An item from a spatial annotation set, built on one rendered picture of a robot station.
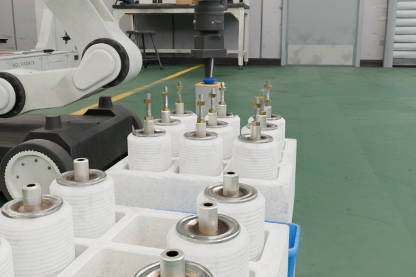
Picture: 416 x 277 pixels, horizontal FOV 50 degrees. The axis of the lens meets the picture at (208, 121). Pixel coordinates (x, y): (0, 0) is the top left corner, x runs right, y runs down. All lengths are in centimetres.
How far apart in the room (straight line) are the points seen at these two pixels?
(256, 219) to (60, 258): 26
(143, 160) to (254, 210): 41
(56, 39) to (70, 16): 332
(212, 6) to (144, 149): 52
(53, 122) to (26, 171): 15
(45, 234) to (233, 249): 24
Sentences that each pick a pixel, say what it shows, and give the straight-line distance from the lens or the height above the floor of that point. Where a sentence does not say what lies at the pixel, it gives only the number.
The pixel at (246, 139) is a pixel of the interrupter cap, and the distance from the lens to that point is 92.
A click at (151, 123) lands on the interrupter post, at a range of 98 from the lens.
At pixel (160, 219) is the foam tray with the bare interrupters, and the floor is 17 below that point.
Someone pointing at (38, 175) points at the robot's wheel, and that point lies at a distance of 122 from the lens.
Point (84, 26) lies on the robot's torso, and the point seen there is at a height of 48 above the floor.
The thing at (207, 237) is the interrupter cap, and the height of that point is 25.
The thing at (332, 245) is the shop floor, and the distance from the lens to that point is 108.
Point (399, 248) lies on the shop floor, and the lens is 111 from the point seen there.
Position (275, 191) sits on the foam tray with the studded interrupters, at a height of 17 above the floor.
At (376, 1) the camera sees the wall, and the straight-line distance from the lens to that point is 613.
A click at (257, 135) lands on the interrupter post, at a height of 26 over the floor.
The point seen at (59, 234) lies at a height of 23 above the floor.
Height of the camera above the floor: 48
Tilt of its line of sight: 12 degrees down
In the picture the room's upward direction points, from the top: straight up
